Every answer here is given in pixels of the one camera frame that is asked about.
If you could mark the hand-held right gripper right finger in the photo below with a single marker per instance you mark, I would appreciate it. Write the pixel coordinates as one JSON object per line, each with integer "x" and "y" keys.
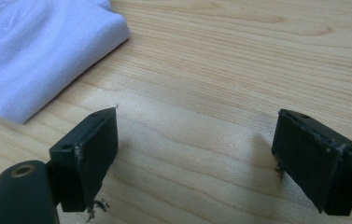
{"x": 316, "y": 161}

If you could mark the white cloth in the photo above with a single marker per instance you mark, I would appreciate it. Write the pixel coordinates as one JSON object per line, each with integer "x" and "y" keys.
{"x": 36, "y": 53}

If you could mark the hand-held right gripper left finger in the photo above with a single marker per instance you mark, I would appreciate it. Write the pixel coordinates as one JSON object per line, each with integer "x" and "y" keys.
{"x": 89, "y": 155}

